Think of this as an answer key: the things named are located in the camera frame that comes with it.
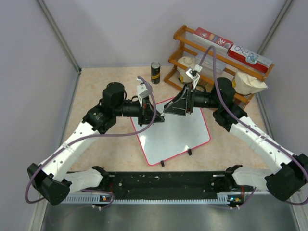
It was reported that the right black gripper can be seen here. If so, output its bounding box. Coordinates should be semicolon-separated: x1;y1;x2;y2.
164;83;221;116

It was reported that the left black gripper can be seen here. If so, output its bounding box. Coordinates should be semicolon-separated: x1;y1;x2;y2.
114;96;164;127

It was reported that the pink framed whiteboard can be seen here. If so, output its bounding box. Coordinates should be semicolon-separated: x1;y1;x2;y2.
137;108;211;166

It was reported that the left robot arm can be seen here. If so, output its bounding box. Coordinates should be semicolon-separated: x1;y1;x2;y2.
25;77;165;205

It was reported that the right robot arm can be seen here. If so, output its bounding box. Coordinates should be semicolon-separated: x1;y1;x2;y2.
164;77;308;202

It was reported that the black drink can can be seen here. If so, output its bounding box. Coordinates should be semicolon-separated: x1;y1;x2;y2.
151;62;161;84

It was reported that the white jar on rack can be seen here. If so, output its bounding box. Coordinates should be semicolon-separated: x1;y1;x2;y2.
178;56;196;83

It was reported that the wooden two tier rack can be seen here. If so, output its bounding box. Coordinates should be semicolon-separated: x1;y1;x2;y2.
164;25;274;107

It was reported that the clear plastic box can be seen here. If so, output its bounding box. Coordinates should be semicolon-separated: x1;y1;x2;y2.
195;53;227;76

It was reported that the cream cloth bag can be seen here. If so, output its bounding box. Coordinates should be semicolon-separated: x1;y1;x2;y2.
232;71;268;95

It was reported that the red box with 3D print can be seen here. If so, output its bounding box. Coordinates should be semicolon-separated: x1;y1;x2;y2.
192;27;233;55

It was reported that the red white foil box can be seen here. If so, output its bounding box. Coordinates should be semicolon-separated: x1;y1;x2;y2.
228;45;273;73

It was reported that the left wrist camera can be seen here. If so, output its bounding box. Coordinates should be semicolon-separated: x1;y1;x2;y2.
137;83;150;107

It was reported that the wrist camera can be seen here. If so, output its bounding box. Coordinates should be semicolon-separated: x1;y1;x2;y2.
137;83;150;107
185;64;202;89

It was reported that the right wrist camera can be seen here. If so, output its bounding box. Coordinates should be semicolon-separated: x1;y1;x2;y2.
185;64;202;89

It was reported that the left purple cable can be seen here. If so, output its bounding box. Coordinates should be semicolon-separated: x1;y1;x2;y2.
25;76;157;210

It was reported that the purple cable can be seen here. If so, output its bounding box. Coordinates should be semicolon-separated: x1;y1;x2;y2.
25;76;157;210
200;45;308;210

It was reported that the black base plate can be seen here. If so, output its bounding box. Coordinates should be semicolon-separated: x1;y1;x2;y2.
92;171;253;199

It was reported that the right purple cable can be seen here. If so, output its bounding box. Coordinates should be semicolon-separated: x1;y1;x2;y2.
200;45;308;210

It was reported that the grey cable duct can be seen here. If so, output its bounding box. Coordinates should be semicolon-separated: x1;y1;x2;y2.
60;192;244;205

